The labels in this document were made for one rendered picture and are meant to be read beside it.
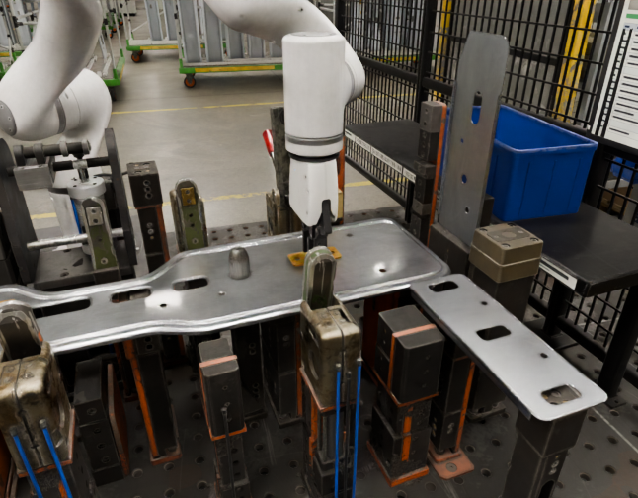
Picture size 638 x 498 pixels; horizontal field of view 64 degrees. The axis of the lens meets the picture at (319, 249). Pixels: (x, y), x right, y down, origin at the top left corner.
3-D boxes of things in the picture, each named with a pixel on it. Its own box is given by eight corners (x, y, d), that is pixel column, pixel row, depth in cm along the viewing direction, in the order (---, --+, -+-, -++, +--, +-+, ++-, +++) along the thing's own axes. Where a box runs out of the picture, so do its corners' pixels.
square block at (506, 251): (469, 424, 92) (504, 250, 75) (444, 394, 99) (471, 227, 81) (506, 412, 95) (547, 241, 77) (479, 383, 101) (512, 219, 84)
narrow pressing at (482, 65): (472, 251, 87) (508, 36, 70) (436, 223, 96) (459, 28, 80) (475, 250, 87) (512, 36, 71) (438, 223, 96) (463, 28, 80)
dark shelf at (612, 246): (583, 300, 74) (589, 283, 72) (341, 134, 148) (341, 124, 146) (690, 272, 81) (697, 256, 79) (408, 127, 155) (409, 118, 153)
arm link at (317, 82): (306, 119, 80) (274, 133, 72) (305, 28, 73) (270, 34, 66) (355, 125, 76) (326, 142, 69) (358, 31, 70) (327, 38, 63)
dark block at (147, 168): (164, 368, 105) (127, 175, 85) (161, 347, 111) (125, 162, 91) (189, 362, 107) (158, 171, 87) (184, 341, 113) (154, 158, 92)
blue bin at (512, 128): (502, 222, 90) (516, 151, 83) (427, 166, 116) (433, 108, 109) (582, 212, 93) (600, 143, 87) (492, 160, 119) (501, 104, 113)
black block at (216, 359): (217, 543, 73) (194, 392, 59) (204, 482, 82) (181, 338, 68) (271, 525, 76) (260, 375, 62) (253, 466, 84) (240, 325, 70)
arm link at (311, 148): (277, 125, 76) (278, 145, 78) (295, 142, 69) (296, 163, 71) (329, 121, 79) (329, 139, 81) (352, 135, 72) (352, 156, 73)
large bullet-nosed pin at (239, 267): (233, 289, 79) (229, 252, 76) (228, 279, 82) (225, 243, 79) (253, 285, 80) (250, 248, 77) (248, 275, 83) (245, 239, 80)
